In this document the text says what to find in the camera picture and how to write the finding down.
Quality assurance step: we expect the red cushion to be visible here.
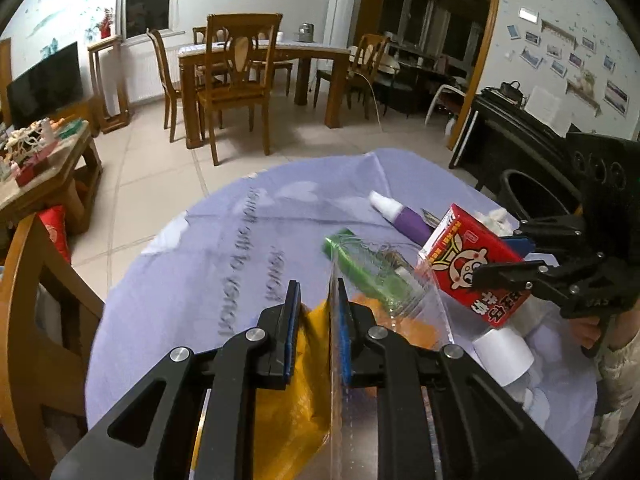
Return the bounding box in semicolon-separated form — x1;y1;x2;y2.
37;204;72;266

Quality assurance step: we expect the black television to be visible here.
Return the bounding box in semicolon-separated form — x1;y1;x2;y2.
6;41;85;131

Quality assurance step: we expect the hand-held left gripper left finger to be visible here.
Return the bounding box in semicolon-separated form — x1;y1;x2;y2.
50;280;303;480

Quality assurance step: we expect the tall wooden stand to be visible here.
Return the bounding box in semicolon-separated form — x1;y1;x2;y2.
87;35;132;135

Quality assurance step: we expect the black upright piano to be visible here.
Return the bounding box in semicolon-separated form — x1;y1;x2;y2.
448;91;583;211

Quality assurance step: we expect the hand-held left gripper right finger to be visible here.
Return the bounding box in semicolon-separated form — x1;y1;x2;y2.
336;277;583;480

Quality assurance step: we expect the wooden dining table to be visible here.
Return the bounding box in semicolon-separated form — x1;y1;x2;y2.
177;40;352;150

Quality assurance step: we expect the white crumpled tissue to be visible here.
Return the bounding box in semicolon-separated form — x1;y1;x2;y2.
475;207;521;236

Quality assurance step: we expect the green plastic bottle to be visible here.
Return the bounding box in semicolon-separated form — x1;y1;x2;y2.
322;229;428;317

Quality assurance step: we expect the wooden door frame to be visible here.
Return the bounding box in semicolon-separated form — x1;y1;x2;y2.
361;0;505;151

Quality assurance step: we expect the open music book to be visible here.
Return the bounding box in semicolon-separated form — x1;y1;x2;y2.
524;85;575;136

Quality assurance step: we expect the person's right forearm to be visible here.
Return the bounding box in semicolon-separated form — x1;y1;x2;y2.
575;332;640;480

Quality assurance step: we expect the black trash bin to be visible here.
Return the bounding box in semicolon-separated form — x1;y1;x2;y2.
500;169;583;223

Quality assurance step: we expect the wooden armchair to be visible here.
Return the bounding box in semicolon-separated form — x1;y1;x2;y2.
0;212;106;480

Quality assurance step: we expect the white power cable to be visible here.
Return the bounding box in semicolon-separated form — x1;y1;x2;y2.
350;72;386;133

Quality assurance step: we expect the black handbag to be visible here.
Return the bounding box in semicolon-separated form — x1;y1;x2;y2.
492;80;528;107

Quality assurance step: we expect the red flower pot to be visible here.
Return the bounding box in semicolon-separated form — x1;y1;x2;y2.
97;7;116;40

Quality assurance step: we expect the dark table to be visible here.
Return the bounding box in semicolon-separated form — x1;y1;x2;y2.
375;55;471;116

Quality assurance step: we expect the red milk carton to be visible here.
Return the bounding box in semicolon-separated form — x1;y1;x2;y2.
417;203;533;330

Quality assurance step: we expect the white radiator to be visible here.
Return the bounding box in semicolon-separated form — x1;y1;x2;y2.
122;45;183;103

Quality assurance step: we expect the yellow and clear plastic bag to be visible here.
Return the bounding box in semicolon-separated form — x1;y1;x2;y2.
192;247;451;480

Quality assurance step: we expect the white paper roll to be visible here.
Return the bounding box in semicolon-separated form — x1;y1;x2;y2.
472;330;535;387

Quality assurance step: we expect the long wooden wall shelf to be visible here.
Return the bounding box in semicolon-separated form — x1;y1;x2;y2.
540;19;585;50

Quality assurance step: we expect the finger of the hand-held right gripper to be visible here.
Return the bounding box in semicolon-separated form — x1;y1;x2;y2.
510;214;587;257
472;255;608;320

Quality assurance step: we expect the lilac printed tablecloth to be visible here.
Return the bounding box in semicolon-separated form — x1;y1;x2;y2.
85;147;601;480

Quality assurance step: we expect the wooden dining chair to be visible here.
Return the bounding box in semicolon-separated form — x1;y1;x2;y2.
196;13;283;167
252;27;295;97
314;33;392;122
146;28;183;143

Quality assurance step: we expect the short wooden wall shelf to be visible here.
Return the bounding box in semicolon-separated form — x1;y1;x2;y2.
565;79;602;117

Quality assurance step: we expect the white plastic chair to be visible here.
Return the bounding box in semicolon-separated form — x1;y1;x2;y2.
425;82;471;126

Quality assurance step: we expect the white framed window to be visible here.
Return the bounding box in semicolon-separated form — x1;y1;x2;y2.
117;0;182;43

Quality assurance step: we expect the white standing air conditioner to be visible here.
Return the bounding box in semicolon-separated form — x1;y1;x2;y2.
309;0;359;95

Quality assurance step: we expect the teddy bear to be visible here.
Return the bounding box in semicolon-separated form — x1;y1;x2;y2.
571;66;599;95

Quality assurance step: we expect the group of wall photos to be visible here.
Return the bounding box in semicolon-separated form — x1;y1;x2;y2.
506;24;631;117

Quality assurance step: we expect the purple tube with white cap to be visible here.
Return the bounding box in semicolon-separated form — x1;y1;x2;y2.
369;191;436;246

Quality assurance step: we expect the wooden coffee table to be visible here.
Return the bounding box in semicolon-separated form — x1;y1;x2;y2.
0;119;105;236

